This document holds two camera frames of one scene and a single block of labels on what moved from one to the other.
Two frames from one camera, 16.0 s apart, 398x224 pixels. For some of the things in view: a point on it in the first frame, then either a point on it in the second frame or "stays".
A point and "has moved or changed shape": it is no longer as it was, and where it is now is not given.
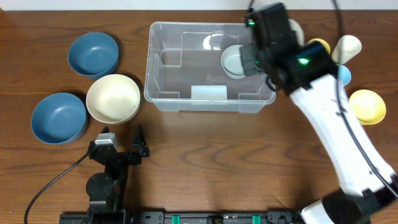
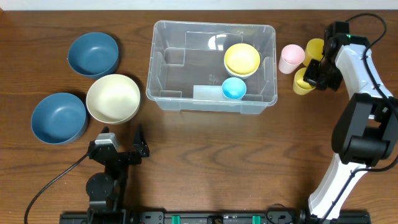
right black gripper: (249, 59) to (319, 78)
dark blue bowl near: (60, 118) stays
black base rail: (185, 217) stays
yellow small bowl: (367, 106) has moved or changed shape
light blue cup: (344, 73) has moved or changed shape
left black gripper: (123, 155) stays
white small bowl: (295, 26) to (240, 75)
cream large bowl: (113, 99) stays
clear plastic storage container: (193, 66) stays
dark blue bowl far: (94, 55) stays
